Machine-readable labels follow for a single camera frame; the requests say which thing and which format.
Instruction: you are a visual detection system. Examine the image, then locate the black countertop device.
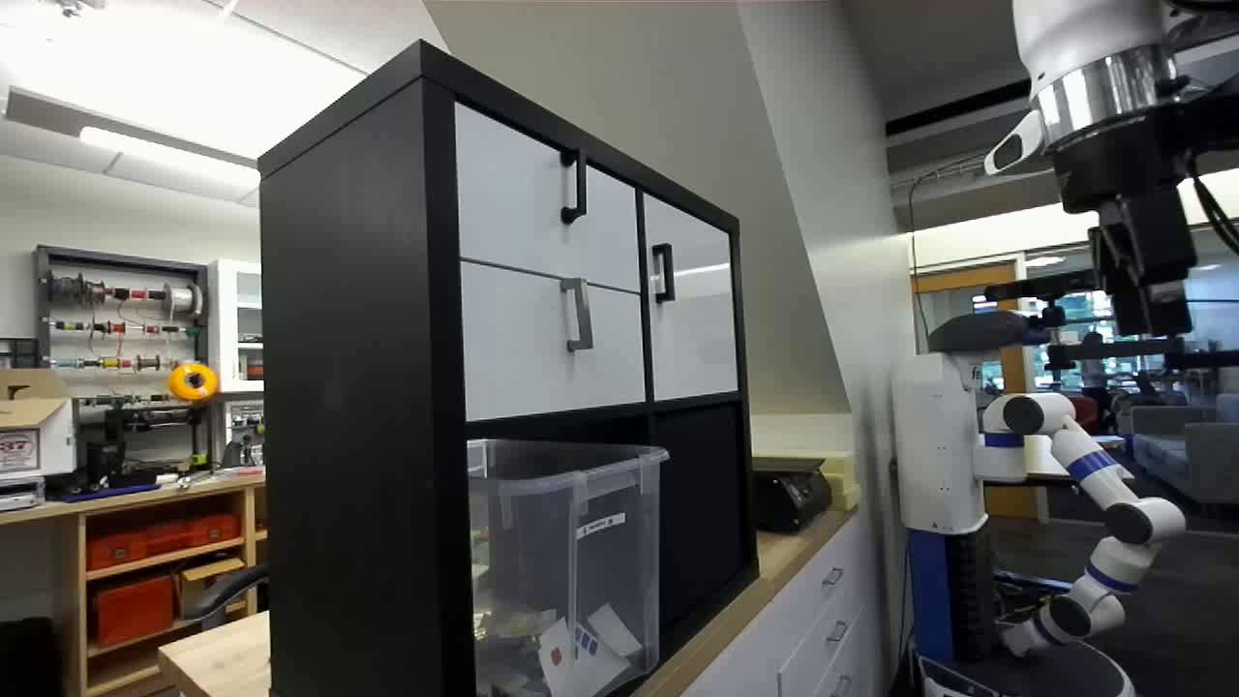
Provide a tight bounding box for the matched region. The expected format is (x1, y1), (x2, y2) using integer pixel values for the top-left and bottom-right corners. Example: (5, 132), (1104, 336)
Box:
(749, 453), (838, 535)

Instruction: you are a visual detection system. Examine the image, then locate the clear plastic storage box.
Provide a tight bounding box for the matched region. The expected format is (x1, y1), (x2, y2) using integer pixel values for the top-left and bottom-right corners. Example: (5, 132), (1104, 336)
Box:
(465, 433), (674, 697)

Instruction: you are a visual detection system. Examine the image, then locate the black bench machine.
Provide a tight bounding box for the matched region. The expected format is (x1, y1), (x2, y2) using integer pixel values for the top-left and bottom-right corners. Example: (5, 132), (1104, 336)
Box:
(53, 392), (217, 499)

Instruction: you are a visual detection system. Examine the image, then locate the orange toolbox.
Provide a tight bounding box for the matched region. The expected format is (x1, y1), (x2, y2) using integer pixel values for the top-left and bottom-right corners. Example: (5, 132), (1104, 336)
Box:
(87, 574), (181, 652)

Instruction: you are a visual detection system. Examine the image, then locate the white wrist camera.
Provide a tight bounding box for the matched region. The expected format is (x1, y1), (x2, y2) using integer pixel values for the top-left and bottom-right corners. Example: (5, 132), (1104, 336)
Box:
(980, 108), (1054, 180)

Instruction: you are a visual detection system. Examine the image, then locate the long red storage bin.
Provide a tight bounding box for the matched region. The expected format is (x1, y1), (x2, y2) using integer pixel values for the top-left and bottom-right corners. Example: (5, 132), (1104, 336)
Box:
(87, 509), (244, 574)

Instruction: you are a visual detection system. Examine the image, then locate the black cube shelf unit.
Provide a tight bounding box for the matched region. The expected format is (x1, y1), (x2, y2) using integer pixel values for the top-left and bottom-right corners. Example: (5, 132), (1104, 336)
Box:
(256, 34), (762, 697)

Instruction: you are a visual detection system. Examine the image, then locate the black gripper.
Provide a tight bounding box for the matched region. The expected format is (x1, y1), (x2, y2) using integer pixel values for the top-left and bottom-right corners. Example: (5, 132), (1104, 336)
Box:
(1049, 87), (1239, 342)

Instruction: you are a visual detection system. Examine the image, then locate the black door handle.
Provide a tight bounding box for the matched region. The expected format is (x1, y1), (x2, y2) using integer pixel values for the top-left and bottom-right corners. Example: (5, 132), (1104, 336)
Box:
(651, 241), (676, 306)

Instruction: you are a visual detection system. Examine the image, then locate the white cardboard box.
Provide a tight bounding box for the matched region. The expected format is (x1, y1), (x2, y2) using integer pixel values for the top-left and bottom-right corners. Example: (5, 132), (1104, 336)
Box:
(0, 367), (81, 487)

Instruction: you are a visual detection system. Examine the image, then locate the wooden shelf with red bins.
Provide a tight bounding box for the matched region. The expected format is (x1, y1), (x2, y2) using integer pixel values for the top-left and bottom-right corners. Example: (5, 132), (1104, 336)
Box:
(0, 468), (271, 697)

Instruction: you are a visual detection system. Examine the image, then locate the black drawer handle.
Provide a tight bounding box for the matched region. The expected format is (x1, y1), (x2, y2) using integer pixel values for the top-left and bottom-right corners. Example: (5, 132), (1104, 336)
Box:
(559, 142), (592, 228)

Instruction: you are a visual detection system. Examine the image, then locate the black curved chair armrest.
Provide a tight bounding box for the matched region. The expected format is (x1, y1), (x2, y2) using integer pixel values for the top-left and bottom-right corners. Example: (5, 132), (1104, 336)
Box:
(188, 563), (271, 630)

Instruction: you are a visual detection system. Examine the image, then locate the yellow spool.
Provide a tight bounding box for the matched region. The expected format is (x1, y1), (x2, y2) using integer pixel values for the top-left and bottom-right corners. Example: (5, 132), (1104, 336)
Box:
(167, 361), (223, 411)

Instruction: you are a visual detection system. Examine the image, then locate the white and blue humanoid robot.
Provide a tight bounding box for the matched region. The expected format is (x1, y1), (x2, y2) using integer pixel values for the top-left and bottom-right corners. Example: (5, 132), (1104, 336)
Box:
(891, 306), (1194, 697)

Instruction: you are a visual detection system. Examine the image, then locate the white drawer with black handle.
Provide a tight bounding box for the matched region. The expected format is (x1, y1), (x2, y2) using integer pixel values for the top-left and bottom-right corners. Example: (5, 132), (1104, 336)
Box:
(452, 101), (647, 296)

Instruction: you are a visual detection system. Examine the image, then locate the white drawer with grey handle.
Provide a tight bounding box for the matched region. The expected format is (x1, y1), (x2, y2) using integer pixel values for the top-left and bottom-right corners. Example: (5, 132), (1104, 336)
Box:
(458, 261), (651, 426)

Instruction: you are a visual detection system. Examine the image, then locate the grey wall tool rack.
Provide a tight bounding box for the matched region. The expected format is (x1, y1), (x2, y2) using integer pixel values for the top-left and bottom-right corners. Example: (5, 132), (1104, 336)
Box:
(30, 246), (217, 379)

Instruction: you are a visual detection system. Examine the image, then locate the white packet with blue print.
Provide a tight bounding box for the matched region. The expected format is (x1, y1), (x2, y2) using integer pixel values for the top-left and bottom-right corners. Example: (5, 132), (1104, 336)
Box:
(536, 599), (647, 697)

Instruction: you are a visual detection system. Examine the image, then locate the grey drawer handle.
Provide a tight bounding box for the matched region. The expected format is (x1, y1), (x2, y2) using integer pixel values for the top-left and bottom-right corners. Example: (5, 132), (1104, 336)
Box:
(560, 274), (596, 357)

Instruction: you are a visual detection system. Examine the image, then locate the tan box under workbench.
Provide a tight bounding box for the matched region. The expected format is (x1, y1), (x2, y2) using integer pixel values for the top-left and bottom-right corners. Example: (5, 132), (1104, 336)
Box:
(176, 554), (247, 619)

